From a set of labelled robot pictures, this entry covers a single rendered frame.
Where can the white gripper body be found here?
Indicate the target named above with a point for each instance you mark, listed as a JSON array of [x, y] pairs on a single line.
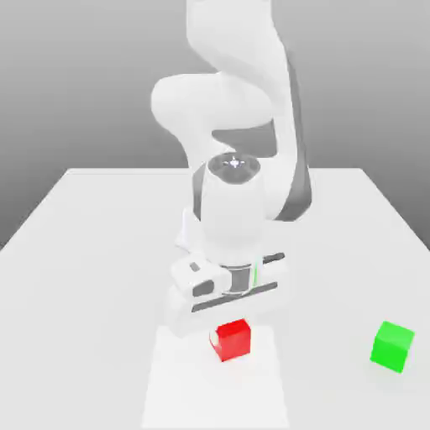
[[268, 299]]

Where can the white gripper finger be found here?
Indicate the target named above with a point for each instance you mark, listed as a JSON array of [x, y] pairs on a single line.
[[213, 337]]

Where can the small red cube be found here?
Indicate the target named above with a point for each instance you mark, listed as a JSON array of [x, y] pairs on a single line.
[[235, 341]]

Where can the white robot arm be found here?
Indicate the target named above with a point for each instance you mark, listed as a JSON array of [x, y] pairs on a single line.
[[231, 215]]

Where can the small green cube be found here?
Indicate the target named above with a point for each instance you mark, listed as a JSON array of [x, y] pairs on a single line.
[[391, 349]]

